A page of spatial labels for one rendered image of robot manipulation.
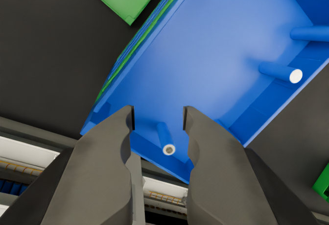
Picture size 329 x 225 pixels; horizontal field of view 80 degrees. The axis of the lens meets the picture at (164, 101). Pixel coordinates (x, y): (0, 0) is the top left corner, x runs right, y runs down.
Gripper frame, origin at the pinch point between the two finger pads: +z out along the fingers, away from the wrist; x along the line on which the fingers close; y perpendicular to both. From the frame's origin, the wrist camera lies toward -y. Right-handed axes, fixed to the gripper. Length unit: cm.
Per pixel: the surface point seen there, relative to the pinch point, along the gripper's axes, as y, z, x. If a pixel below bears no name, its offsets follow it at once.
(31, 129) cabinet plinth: 36, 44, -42
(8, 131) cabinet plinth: 34, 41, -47
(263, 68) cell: 2.8, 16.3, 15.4
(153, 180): 49, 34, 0
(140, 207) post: 43.9, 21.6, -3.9
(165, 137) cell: 10.4, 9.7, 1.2
